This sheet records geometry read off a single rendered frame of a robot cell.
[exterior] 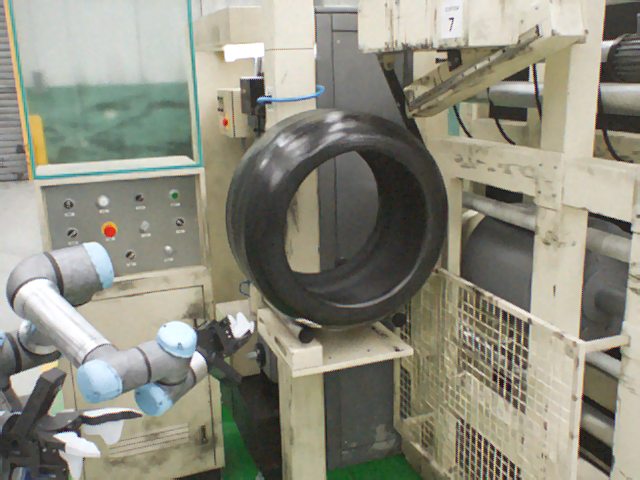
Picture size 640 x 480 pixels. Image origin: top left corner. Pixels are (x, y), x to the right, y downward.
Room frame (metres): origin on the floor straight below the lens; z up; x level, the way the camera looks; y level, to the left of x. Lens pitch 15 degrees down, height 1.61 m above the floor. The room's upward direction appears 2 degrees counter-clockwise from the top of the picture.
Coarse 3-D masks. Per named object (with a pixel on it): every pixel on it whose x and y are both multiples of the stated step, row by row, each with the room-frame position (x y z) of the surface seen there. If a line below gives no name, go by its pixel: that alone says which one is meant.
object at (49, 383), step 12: (48, 372) 0.95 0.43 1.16; (60, 372) 0.96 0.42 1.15; (36, 384) 0.93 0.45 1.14; (48, 384) 0.93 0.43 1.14; (60, 384) 0.95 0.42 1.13; (36, 396) 0.93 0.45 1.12; (48, 396) 0.94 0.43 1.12; (24, 408) 0.93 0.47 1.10; (36, 408) 0.93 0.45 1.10; (48, 408) 0.96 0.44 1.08; (24, 420) 0.93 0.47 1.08; (36, 420) 0.94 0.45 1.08; (24, 432) 0.93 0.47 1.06
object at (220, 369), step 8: (216, 360) 1.34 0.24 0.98; (216, 368) 1.33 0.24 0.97; (224, 368) 1.35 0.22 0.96; (232, 368) 1.36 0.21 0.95; (216, 376) 1.36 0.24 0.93; (224, 376) 1.35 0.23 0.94; (232, 376) 1.36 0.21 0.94; (240, 376) 1.38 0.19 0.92; (224, 384) 1.38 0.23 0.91; (232, 384) 1.37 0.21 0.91
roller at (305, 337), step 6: (264, 300) 1.96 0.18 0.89; (270, 306) 1.90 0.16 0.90; (276, 312) 1.84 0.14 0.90; (282, 318) 1.78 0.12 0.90; (288, 318) 1.75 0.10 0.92; (288, 324) 1.73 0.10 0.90; (294, 324) 1.70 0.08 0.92; (300, 324) 1.68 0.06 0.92; (294, 330) 1.68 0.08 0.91; (300, 330) 1.65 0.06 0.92; (306, 330) 1.65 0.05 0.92; (312, 330) 1.66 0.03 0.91; (300, 336) 1.64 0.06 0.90; (306, 336) 1.65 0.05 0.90; (312, 336) 1.66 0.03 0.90; (306, 342) 1.65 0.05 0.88
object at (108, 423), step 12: (108, 408) 1.00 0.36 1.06; (120, 408) 1.00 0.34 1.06; (84, 420) 0.97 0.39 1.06; (96, 420) 0.97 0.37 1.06; (108, 420) 0.98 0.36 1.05; (120, 420) 0.99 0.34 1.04; (84, 432) 0.97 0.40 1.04; (96, 432) 0.98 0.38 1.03; (108, 432) 0.98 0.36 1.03; (120, 432) 0.99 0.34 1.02
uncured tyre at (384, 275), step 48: (288, 144) 1.64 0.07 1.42; (336, 144) 1.64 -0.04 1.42; (384, 144) 1.69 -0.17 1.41; (240, 192) 1.68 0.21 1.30; (288, 192) 1.59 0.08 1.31; (384, 192) 2.00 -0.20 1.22; (432, 192) 1.74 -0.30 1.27; (240, 240) 1.62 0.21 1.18; (384, 240) 2.00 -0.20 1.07; (432, 240) 1.74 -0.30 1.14; (288, 288) 1.59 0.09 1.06; (336, 288) 1.93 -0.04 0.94; (384, 288) 1.87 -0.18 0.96
